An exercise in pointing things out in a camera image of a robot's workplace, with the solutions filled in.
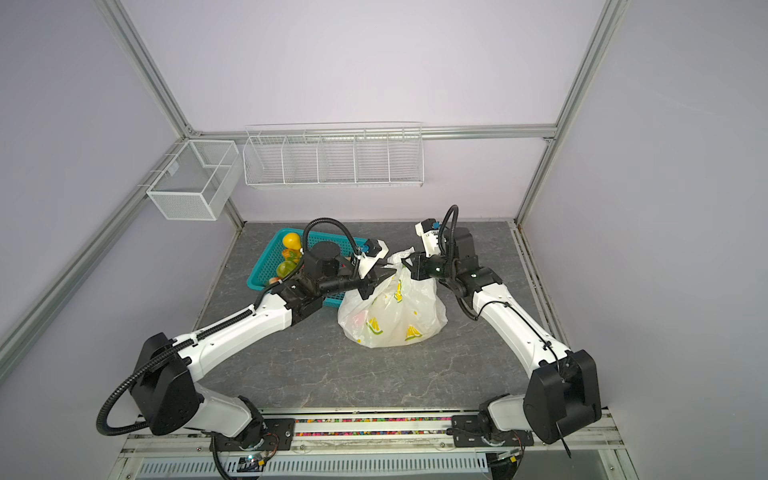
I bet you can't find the white mesh box basket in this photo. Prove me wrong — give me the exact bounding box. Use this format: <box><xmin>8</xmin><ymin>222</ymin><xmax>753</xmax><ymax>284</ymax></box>
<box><xmin>147</xmin><ymin>140</ymin><xmax>243</xmax><ymax>221</ymax></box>

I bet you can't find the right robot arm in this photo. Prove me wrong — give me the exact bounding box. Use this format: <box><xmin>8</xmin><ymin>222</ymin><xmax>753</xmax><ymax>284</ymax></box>
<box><xmin>404</xmin><ymin>206</ymin><xmax>602</xmax><ymax>446</ymax></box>

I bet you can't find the teal plastic basket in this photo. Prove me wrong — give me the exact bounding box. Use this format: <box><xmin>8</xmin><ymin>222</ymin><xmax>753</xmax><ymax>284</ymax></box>
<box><xmin>247</xmin><ymin>228</ymin><xmax>367</xmax><ymax>291</ymax></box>

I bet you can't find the white wire shelf basket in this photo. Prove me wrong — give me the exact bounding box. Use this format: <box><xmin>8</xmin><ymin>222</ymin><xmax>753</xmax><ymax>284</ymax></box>
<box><xmin>242</xmin><ymin>122</ymin><xmax>425</xmax><ymax>188</ymax></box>

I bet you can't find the yellow fake lemon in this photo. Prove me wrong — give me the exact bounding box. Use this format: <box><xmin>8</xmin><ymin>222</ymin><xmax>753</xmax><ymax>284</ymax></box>
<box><xmin>282</xmin><ymin>232</ymin><xmax>302</xmax><ymax>251</ymax></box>

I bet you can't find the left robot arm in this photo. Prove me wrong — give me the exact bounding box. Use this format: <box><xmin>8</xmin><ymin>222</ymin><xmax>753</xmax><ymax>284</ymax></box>
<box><xmin>95</xmin><ymin>217</ymin><xmax>394</xmax><ymax>449</ymax></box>

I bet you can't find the orange fake fruit with leaves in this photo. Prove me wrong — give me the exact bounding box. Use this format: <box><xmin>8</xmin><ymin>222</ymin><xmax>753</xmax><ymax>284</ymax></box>
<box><xmin>281</xmin><ymin>248</ymin><xmax>302</xmax><ymax>263</ymax></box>

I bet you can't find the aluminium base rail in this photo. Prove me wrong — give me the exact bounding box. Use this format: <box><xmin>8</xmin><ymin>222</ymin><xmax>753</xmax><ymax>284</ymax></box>
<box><xmin>109</xmin><ymin>410</ymin><xmax>638</xmax><ymax>479</ymax></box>

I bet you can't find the white plastic bag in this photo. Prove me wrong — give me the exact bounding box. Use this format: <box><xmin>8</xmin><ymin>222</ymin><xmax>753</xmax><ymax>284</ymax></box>
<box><xmin>337</xmin><ymin>248</ymin><xmax>448</xmax><ymax>348</ymax></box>

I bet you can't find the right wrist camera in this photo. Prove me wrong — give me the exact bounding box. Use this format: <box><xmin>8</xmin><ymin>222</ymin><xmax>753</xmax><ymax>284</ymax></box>
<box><xmin>415</xmin><ymin>218</ymin><xmax>440</xmax><ymax>257</ymax></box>

